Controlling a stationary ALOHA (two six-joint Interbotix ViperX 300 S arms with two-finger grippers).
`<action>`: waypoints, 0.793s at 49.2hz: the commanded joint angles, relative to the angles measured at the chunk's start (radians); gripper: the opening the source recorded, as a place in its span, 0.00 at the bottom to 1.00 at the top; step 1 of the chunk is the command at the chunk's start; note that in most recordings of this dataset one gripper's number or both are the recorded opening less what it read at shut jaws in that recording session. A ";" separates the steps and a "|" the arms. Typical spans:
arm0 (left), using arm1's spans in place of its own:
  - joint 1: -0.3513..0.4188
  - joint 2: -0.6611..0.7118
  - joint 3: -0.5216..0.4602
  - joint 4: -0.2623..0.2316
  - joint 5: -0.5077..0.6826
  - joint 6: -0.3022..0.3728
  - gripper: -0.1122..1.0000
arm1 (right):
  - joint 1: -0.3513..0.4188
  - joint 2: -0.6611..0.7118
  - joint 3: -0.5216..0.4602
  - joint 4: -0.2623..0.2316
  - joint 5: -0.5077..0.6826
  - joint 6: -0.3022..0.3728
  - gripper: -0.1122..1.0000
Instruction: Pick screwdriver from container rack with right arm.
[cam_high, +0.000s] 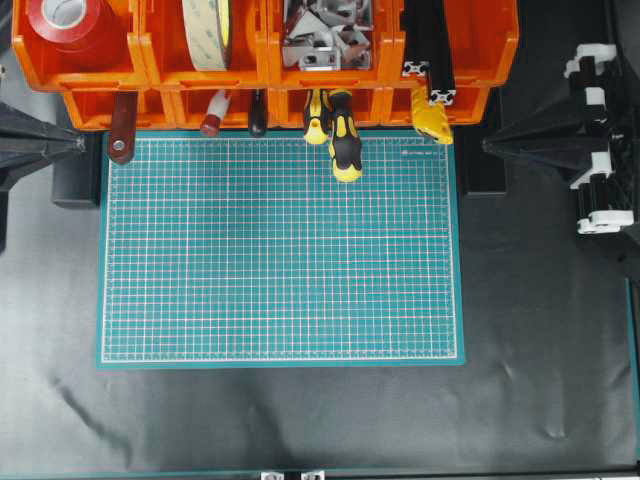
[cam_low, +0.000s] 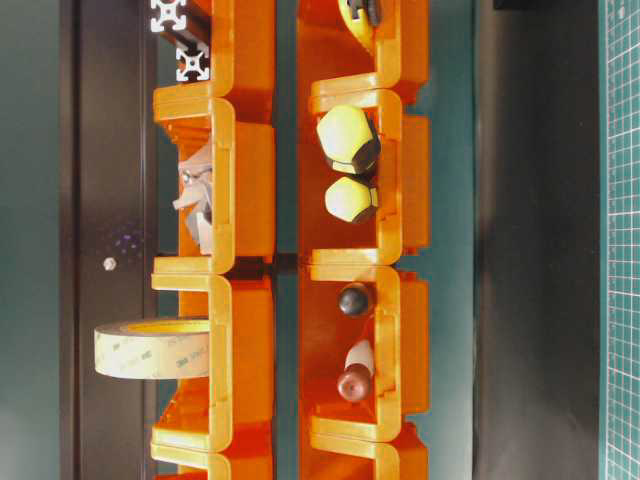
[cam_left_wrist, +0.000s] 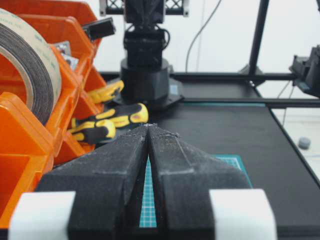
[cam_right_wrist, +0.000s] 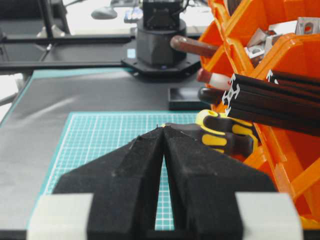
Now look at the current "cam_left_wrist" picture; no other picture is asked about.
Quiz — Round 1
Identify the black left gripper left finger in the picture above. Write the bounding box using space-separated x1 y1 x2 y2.
36 125 148 240

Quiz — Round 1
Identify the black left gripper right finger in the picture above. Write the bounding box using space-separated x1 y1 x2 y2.
147 125 251 240

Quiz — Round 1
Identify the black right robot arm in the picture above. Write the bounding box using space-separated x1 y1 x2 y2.
120 0 250 240

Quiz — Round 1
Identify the orange container rack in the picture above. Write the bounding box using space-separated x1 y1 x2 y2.
0 0 106 230

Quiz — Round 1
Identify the green cutting mat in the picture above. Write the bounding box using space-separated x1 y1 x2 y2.
139 154 253 232

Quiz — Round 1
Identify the black table mat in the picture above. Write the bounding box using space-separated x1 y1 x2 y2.
149 102 320 240

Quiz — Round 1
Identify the small grey cap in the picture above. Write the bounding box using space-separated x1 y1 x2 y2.
298 136 311 150

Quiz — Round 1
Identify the black device at right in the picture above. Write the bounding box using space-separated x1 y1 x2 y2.
289 45 320 98

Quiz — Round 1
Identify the roll of double-sided tape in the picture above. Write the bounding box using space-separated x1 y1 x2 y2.
0 9 62 125

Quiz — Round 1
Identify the black aluminium frame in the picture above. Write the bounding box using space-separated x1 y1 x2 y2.
99 0 320 110

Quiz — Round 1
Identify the grey cable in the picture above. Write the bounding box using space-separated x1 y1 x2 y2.
185 0 223 73

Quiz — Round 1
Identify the black camera on rack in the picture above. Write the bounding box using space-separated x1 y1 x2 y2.
82 17 116 41

